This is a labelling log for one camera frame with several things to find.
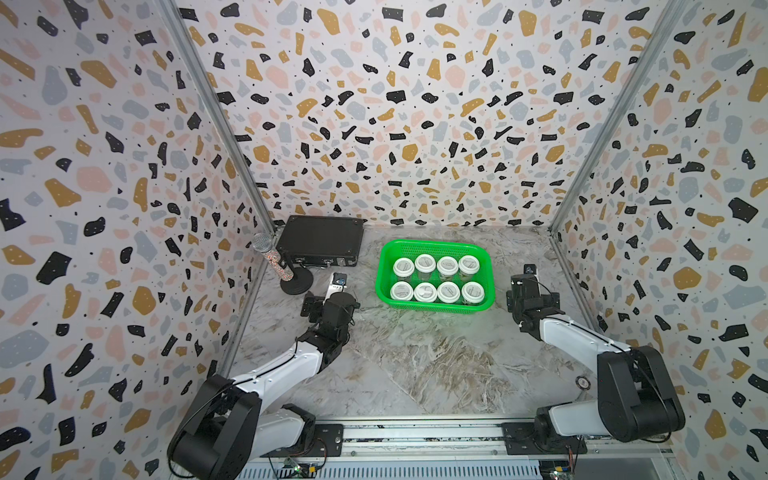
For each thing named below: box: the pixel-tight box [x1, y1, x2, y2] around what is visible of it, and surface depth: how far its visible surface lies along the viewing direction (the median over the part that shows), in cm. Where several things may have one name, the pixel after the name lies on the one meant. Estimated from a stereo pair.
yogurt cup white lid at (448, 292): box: [437, 281, 461, 304], surface depth 96 cm
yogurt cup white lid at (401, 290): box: [390, 281, 414, 301], surface depth 97 cm
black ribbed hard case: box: [276, 215, 365, 269], surface depth 119 cm
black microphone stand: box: [280, 254, 313, 295], surface depth 106 cm
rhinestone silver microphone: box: [252, 232, 295, 282], surface depth 85 cm
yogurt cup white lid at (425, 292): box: [413, 282, 438, 303], surface depth 95 cm
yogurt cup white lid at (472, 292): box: [461, 281, 485, 304], surface depth 97 cm
